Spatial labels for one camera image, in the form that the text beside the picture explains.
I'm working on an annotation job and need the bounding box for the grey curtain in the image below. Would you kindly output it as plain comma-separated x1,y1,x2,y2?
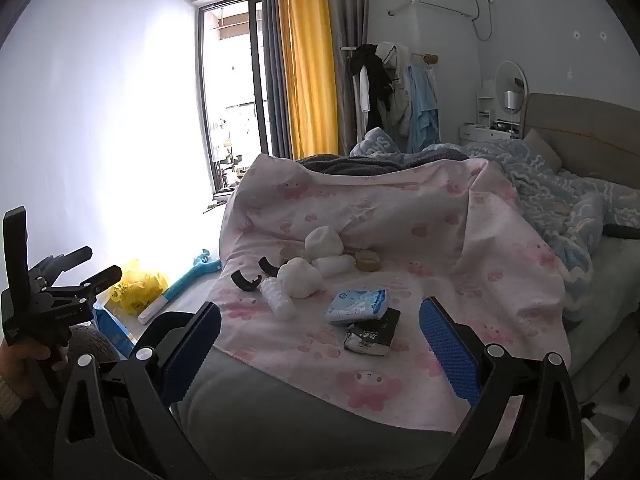
261,0,296,161
324,0,371,156

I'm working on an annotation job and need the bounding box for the round white mirror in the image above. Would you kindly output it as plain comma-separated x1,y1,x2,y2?
494,60,528,113

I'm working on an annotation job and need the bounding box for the blue pet food bag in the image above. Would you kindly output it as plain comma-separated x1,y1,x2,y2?
92,302,136,358

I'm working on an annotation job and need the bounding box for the balcony glass door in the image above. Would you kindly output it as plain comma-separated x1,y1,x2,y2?
196,0,273,196

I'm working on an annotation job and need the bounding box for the teal dinosaur grabber toy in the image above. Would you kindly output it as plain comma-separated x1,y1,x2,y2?
137,247,223,325

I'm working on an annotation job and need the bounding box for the pink printed bed sheet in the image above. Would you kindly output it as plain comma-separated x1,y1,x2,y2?
212,152,573,433

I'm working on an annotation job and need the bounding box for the dark grey blanket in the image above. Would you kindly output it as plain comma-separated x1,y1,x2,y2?
295,144,471,177

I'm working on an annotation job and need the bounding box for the blue tissue packet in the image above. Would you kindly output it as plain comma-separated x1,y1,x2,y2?
325,288,390,323

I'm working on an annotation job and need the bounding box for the beige pillow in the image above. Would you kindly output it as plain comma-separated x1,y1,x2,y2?
522,129,563,171

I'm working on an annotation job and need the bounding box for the beige padded headboard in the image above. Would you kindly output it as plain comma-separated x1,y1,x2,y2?
520,92,640,188

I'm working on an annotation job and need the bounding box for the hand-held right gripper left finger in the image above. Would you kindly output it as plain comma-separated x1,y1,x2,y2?
52,301,223,480

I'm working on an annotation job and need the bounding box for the person's grey fleece clothing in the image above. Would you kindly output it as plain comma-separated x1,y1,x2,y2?
65,324,122,363

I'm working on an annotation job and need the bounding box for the black hanging garment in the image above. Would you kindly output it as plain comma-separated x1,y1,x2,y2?
348,43,396,113

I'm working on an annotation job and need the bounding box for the person's left hand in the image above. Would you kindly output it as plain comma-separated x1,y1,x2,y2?
0,335,53,411

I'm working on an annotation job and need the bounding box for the yellow curtain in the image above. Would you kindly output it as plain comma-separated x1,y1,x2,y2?
276,0,341,160

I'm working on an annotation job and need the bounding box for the brown tape roll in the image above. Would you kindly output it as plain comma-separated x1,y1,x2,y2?
354,249,381,273

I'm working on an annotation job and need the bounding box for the white hanging garment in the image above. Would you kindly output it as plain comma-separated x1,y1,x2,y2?
376,41,413,137

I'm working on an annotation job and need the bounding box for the black and white packet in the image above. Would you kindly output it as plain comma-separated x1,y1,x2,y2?
343,307,402,357

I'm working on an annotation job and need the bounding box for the blue patterned blanket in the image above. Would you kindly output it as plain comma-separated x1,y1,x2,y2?
350,127,640,321

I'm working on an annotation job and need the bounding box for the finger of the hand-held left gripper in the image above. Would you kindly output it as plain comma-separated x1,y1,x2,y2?
37,246,94,286
42,266,123,307

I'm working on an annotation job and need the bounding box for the light blue hanging garment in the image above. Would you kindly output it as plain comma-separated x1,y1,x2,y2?
407,64,441,153

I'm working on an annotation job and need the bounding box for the yellow plastic bag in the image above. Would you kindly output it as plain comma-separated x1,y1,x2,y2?
109,258,171,317

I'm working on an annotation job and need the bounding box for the white clothes rack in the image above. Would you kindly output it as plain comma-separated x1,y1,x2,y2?
340,42,441,143

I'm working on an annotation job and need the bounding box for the white dresser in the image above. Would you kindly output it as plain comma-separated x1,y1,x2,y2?
459,122,521,145

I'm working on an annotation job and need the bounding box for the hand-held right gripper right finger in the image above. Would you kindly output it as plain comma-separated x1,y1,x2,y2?
419,296,586,480

